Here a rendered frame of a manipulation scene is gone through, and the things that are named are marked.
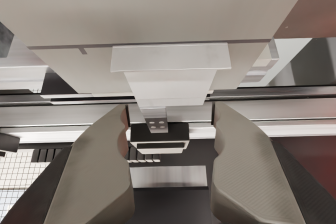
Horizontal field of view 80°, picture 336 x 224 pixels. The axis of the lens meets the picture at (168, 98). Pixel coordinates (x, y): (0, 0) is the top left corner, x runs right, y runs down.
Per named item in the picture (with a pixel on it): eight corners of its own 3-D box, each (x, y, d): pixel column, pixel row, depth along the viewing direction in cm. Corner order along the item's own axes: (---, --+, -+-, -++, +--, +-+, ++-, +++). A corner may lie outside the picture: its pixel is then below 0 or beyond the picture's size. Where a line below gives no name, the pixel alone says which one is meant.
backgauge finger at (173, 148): (196, 93, 28) (199, 129, 26) (185, 133, 52) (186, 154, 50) (109, 95, 28) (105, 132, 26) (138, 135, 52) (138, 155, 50)
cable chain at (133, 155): (159, 145, 59) (159, 160, 57) (160, 148, 64) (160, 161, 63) (32, 148, 59) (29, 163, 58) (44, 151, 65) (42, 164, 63)
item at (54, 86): (210, 67, 24) (213, 90, 23) (206, 79, 27) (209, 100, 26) (45, 72, 24) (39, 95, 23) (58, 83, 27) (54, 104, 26)
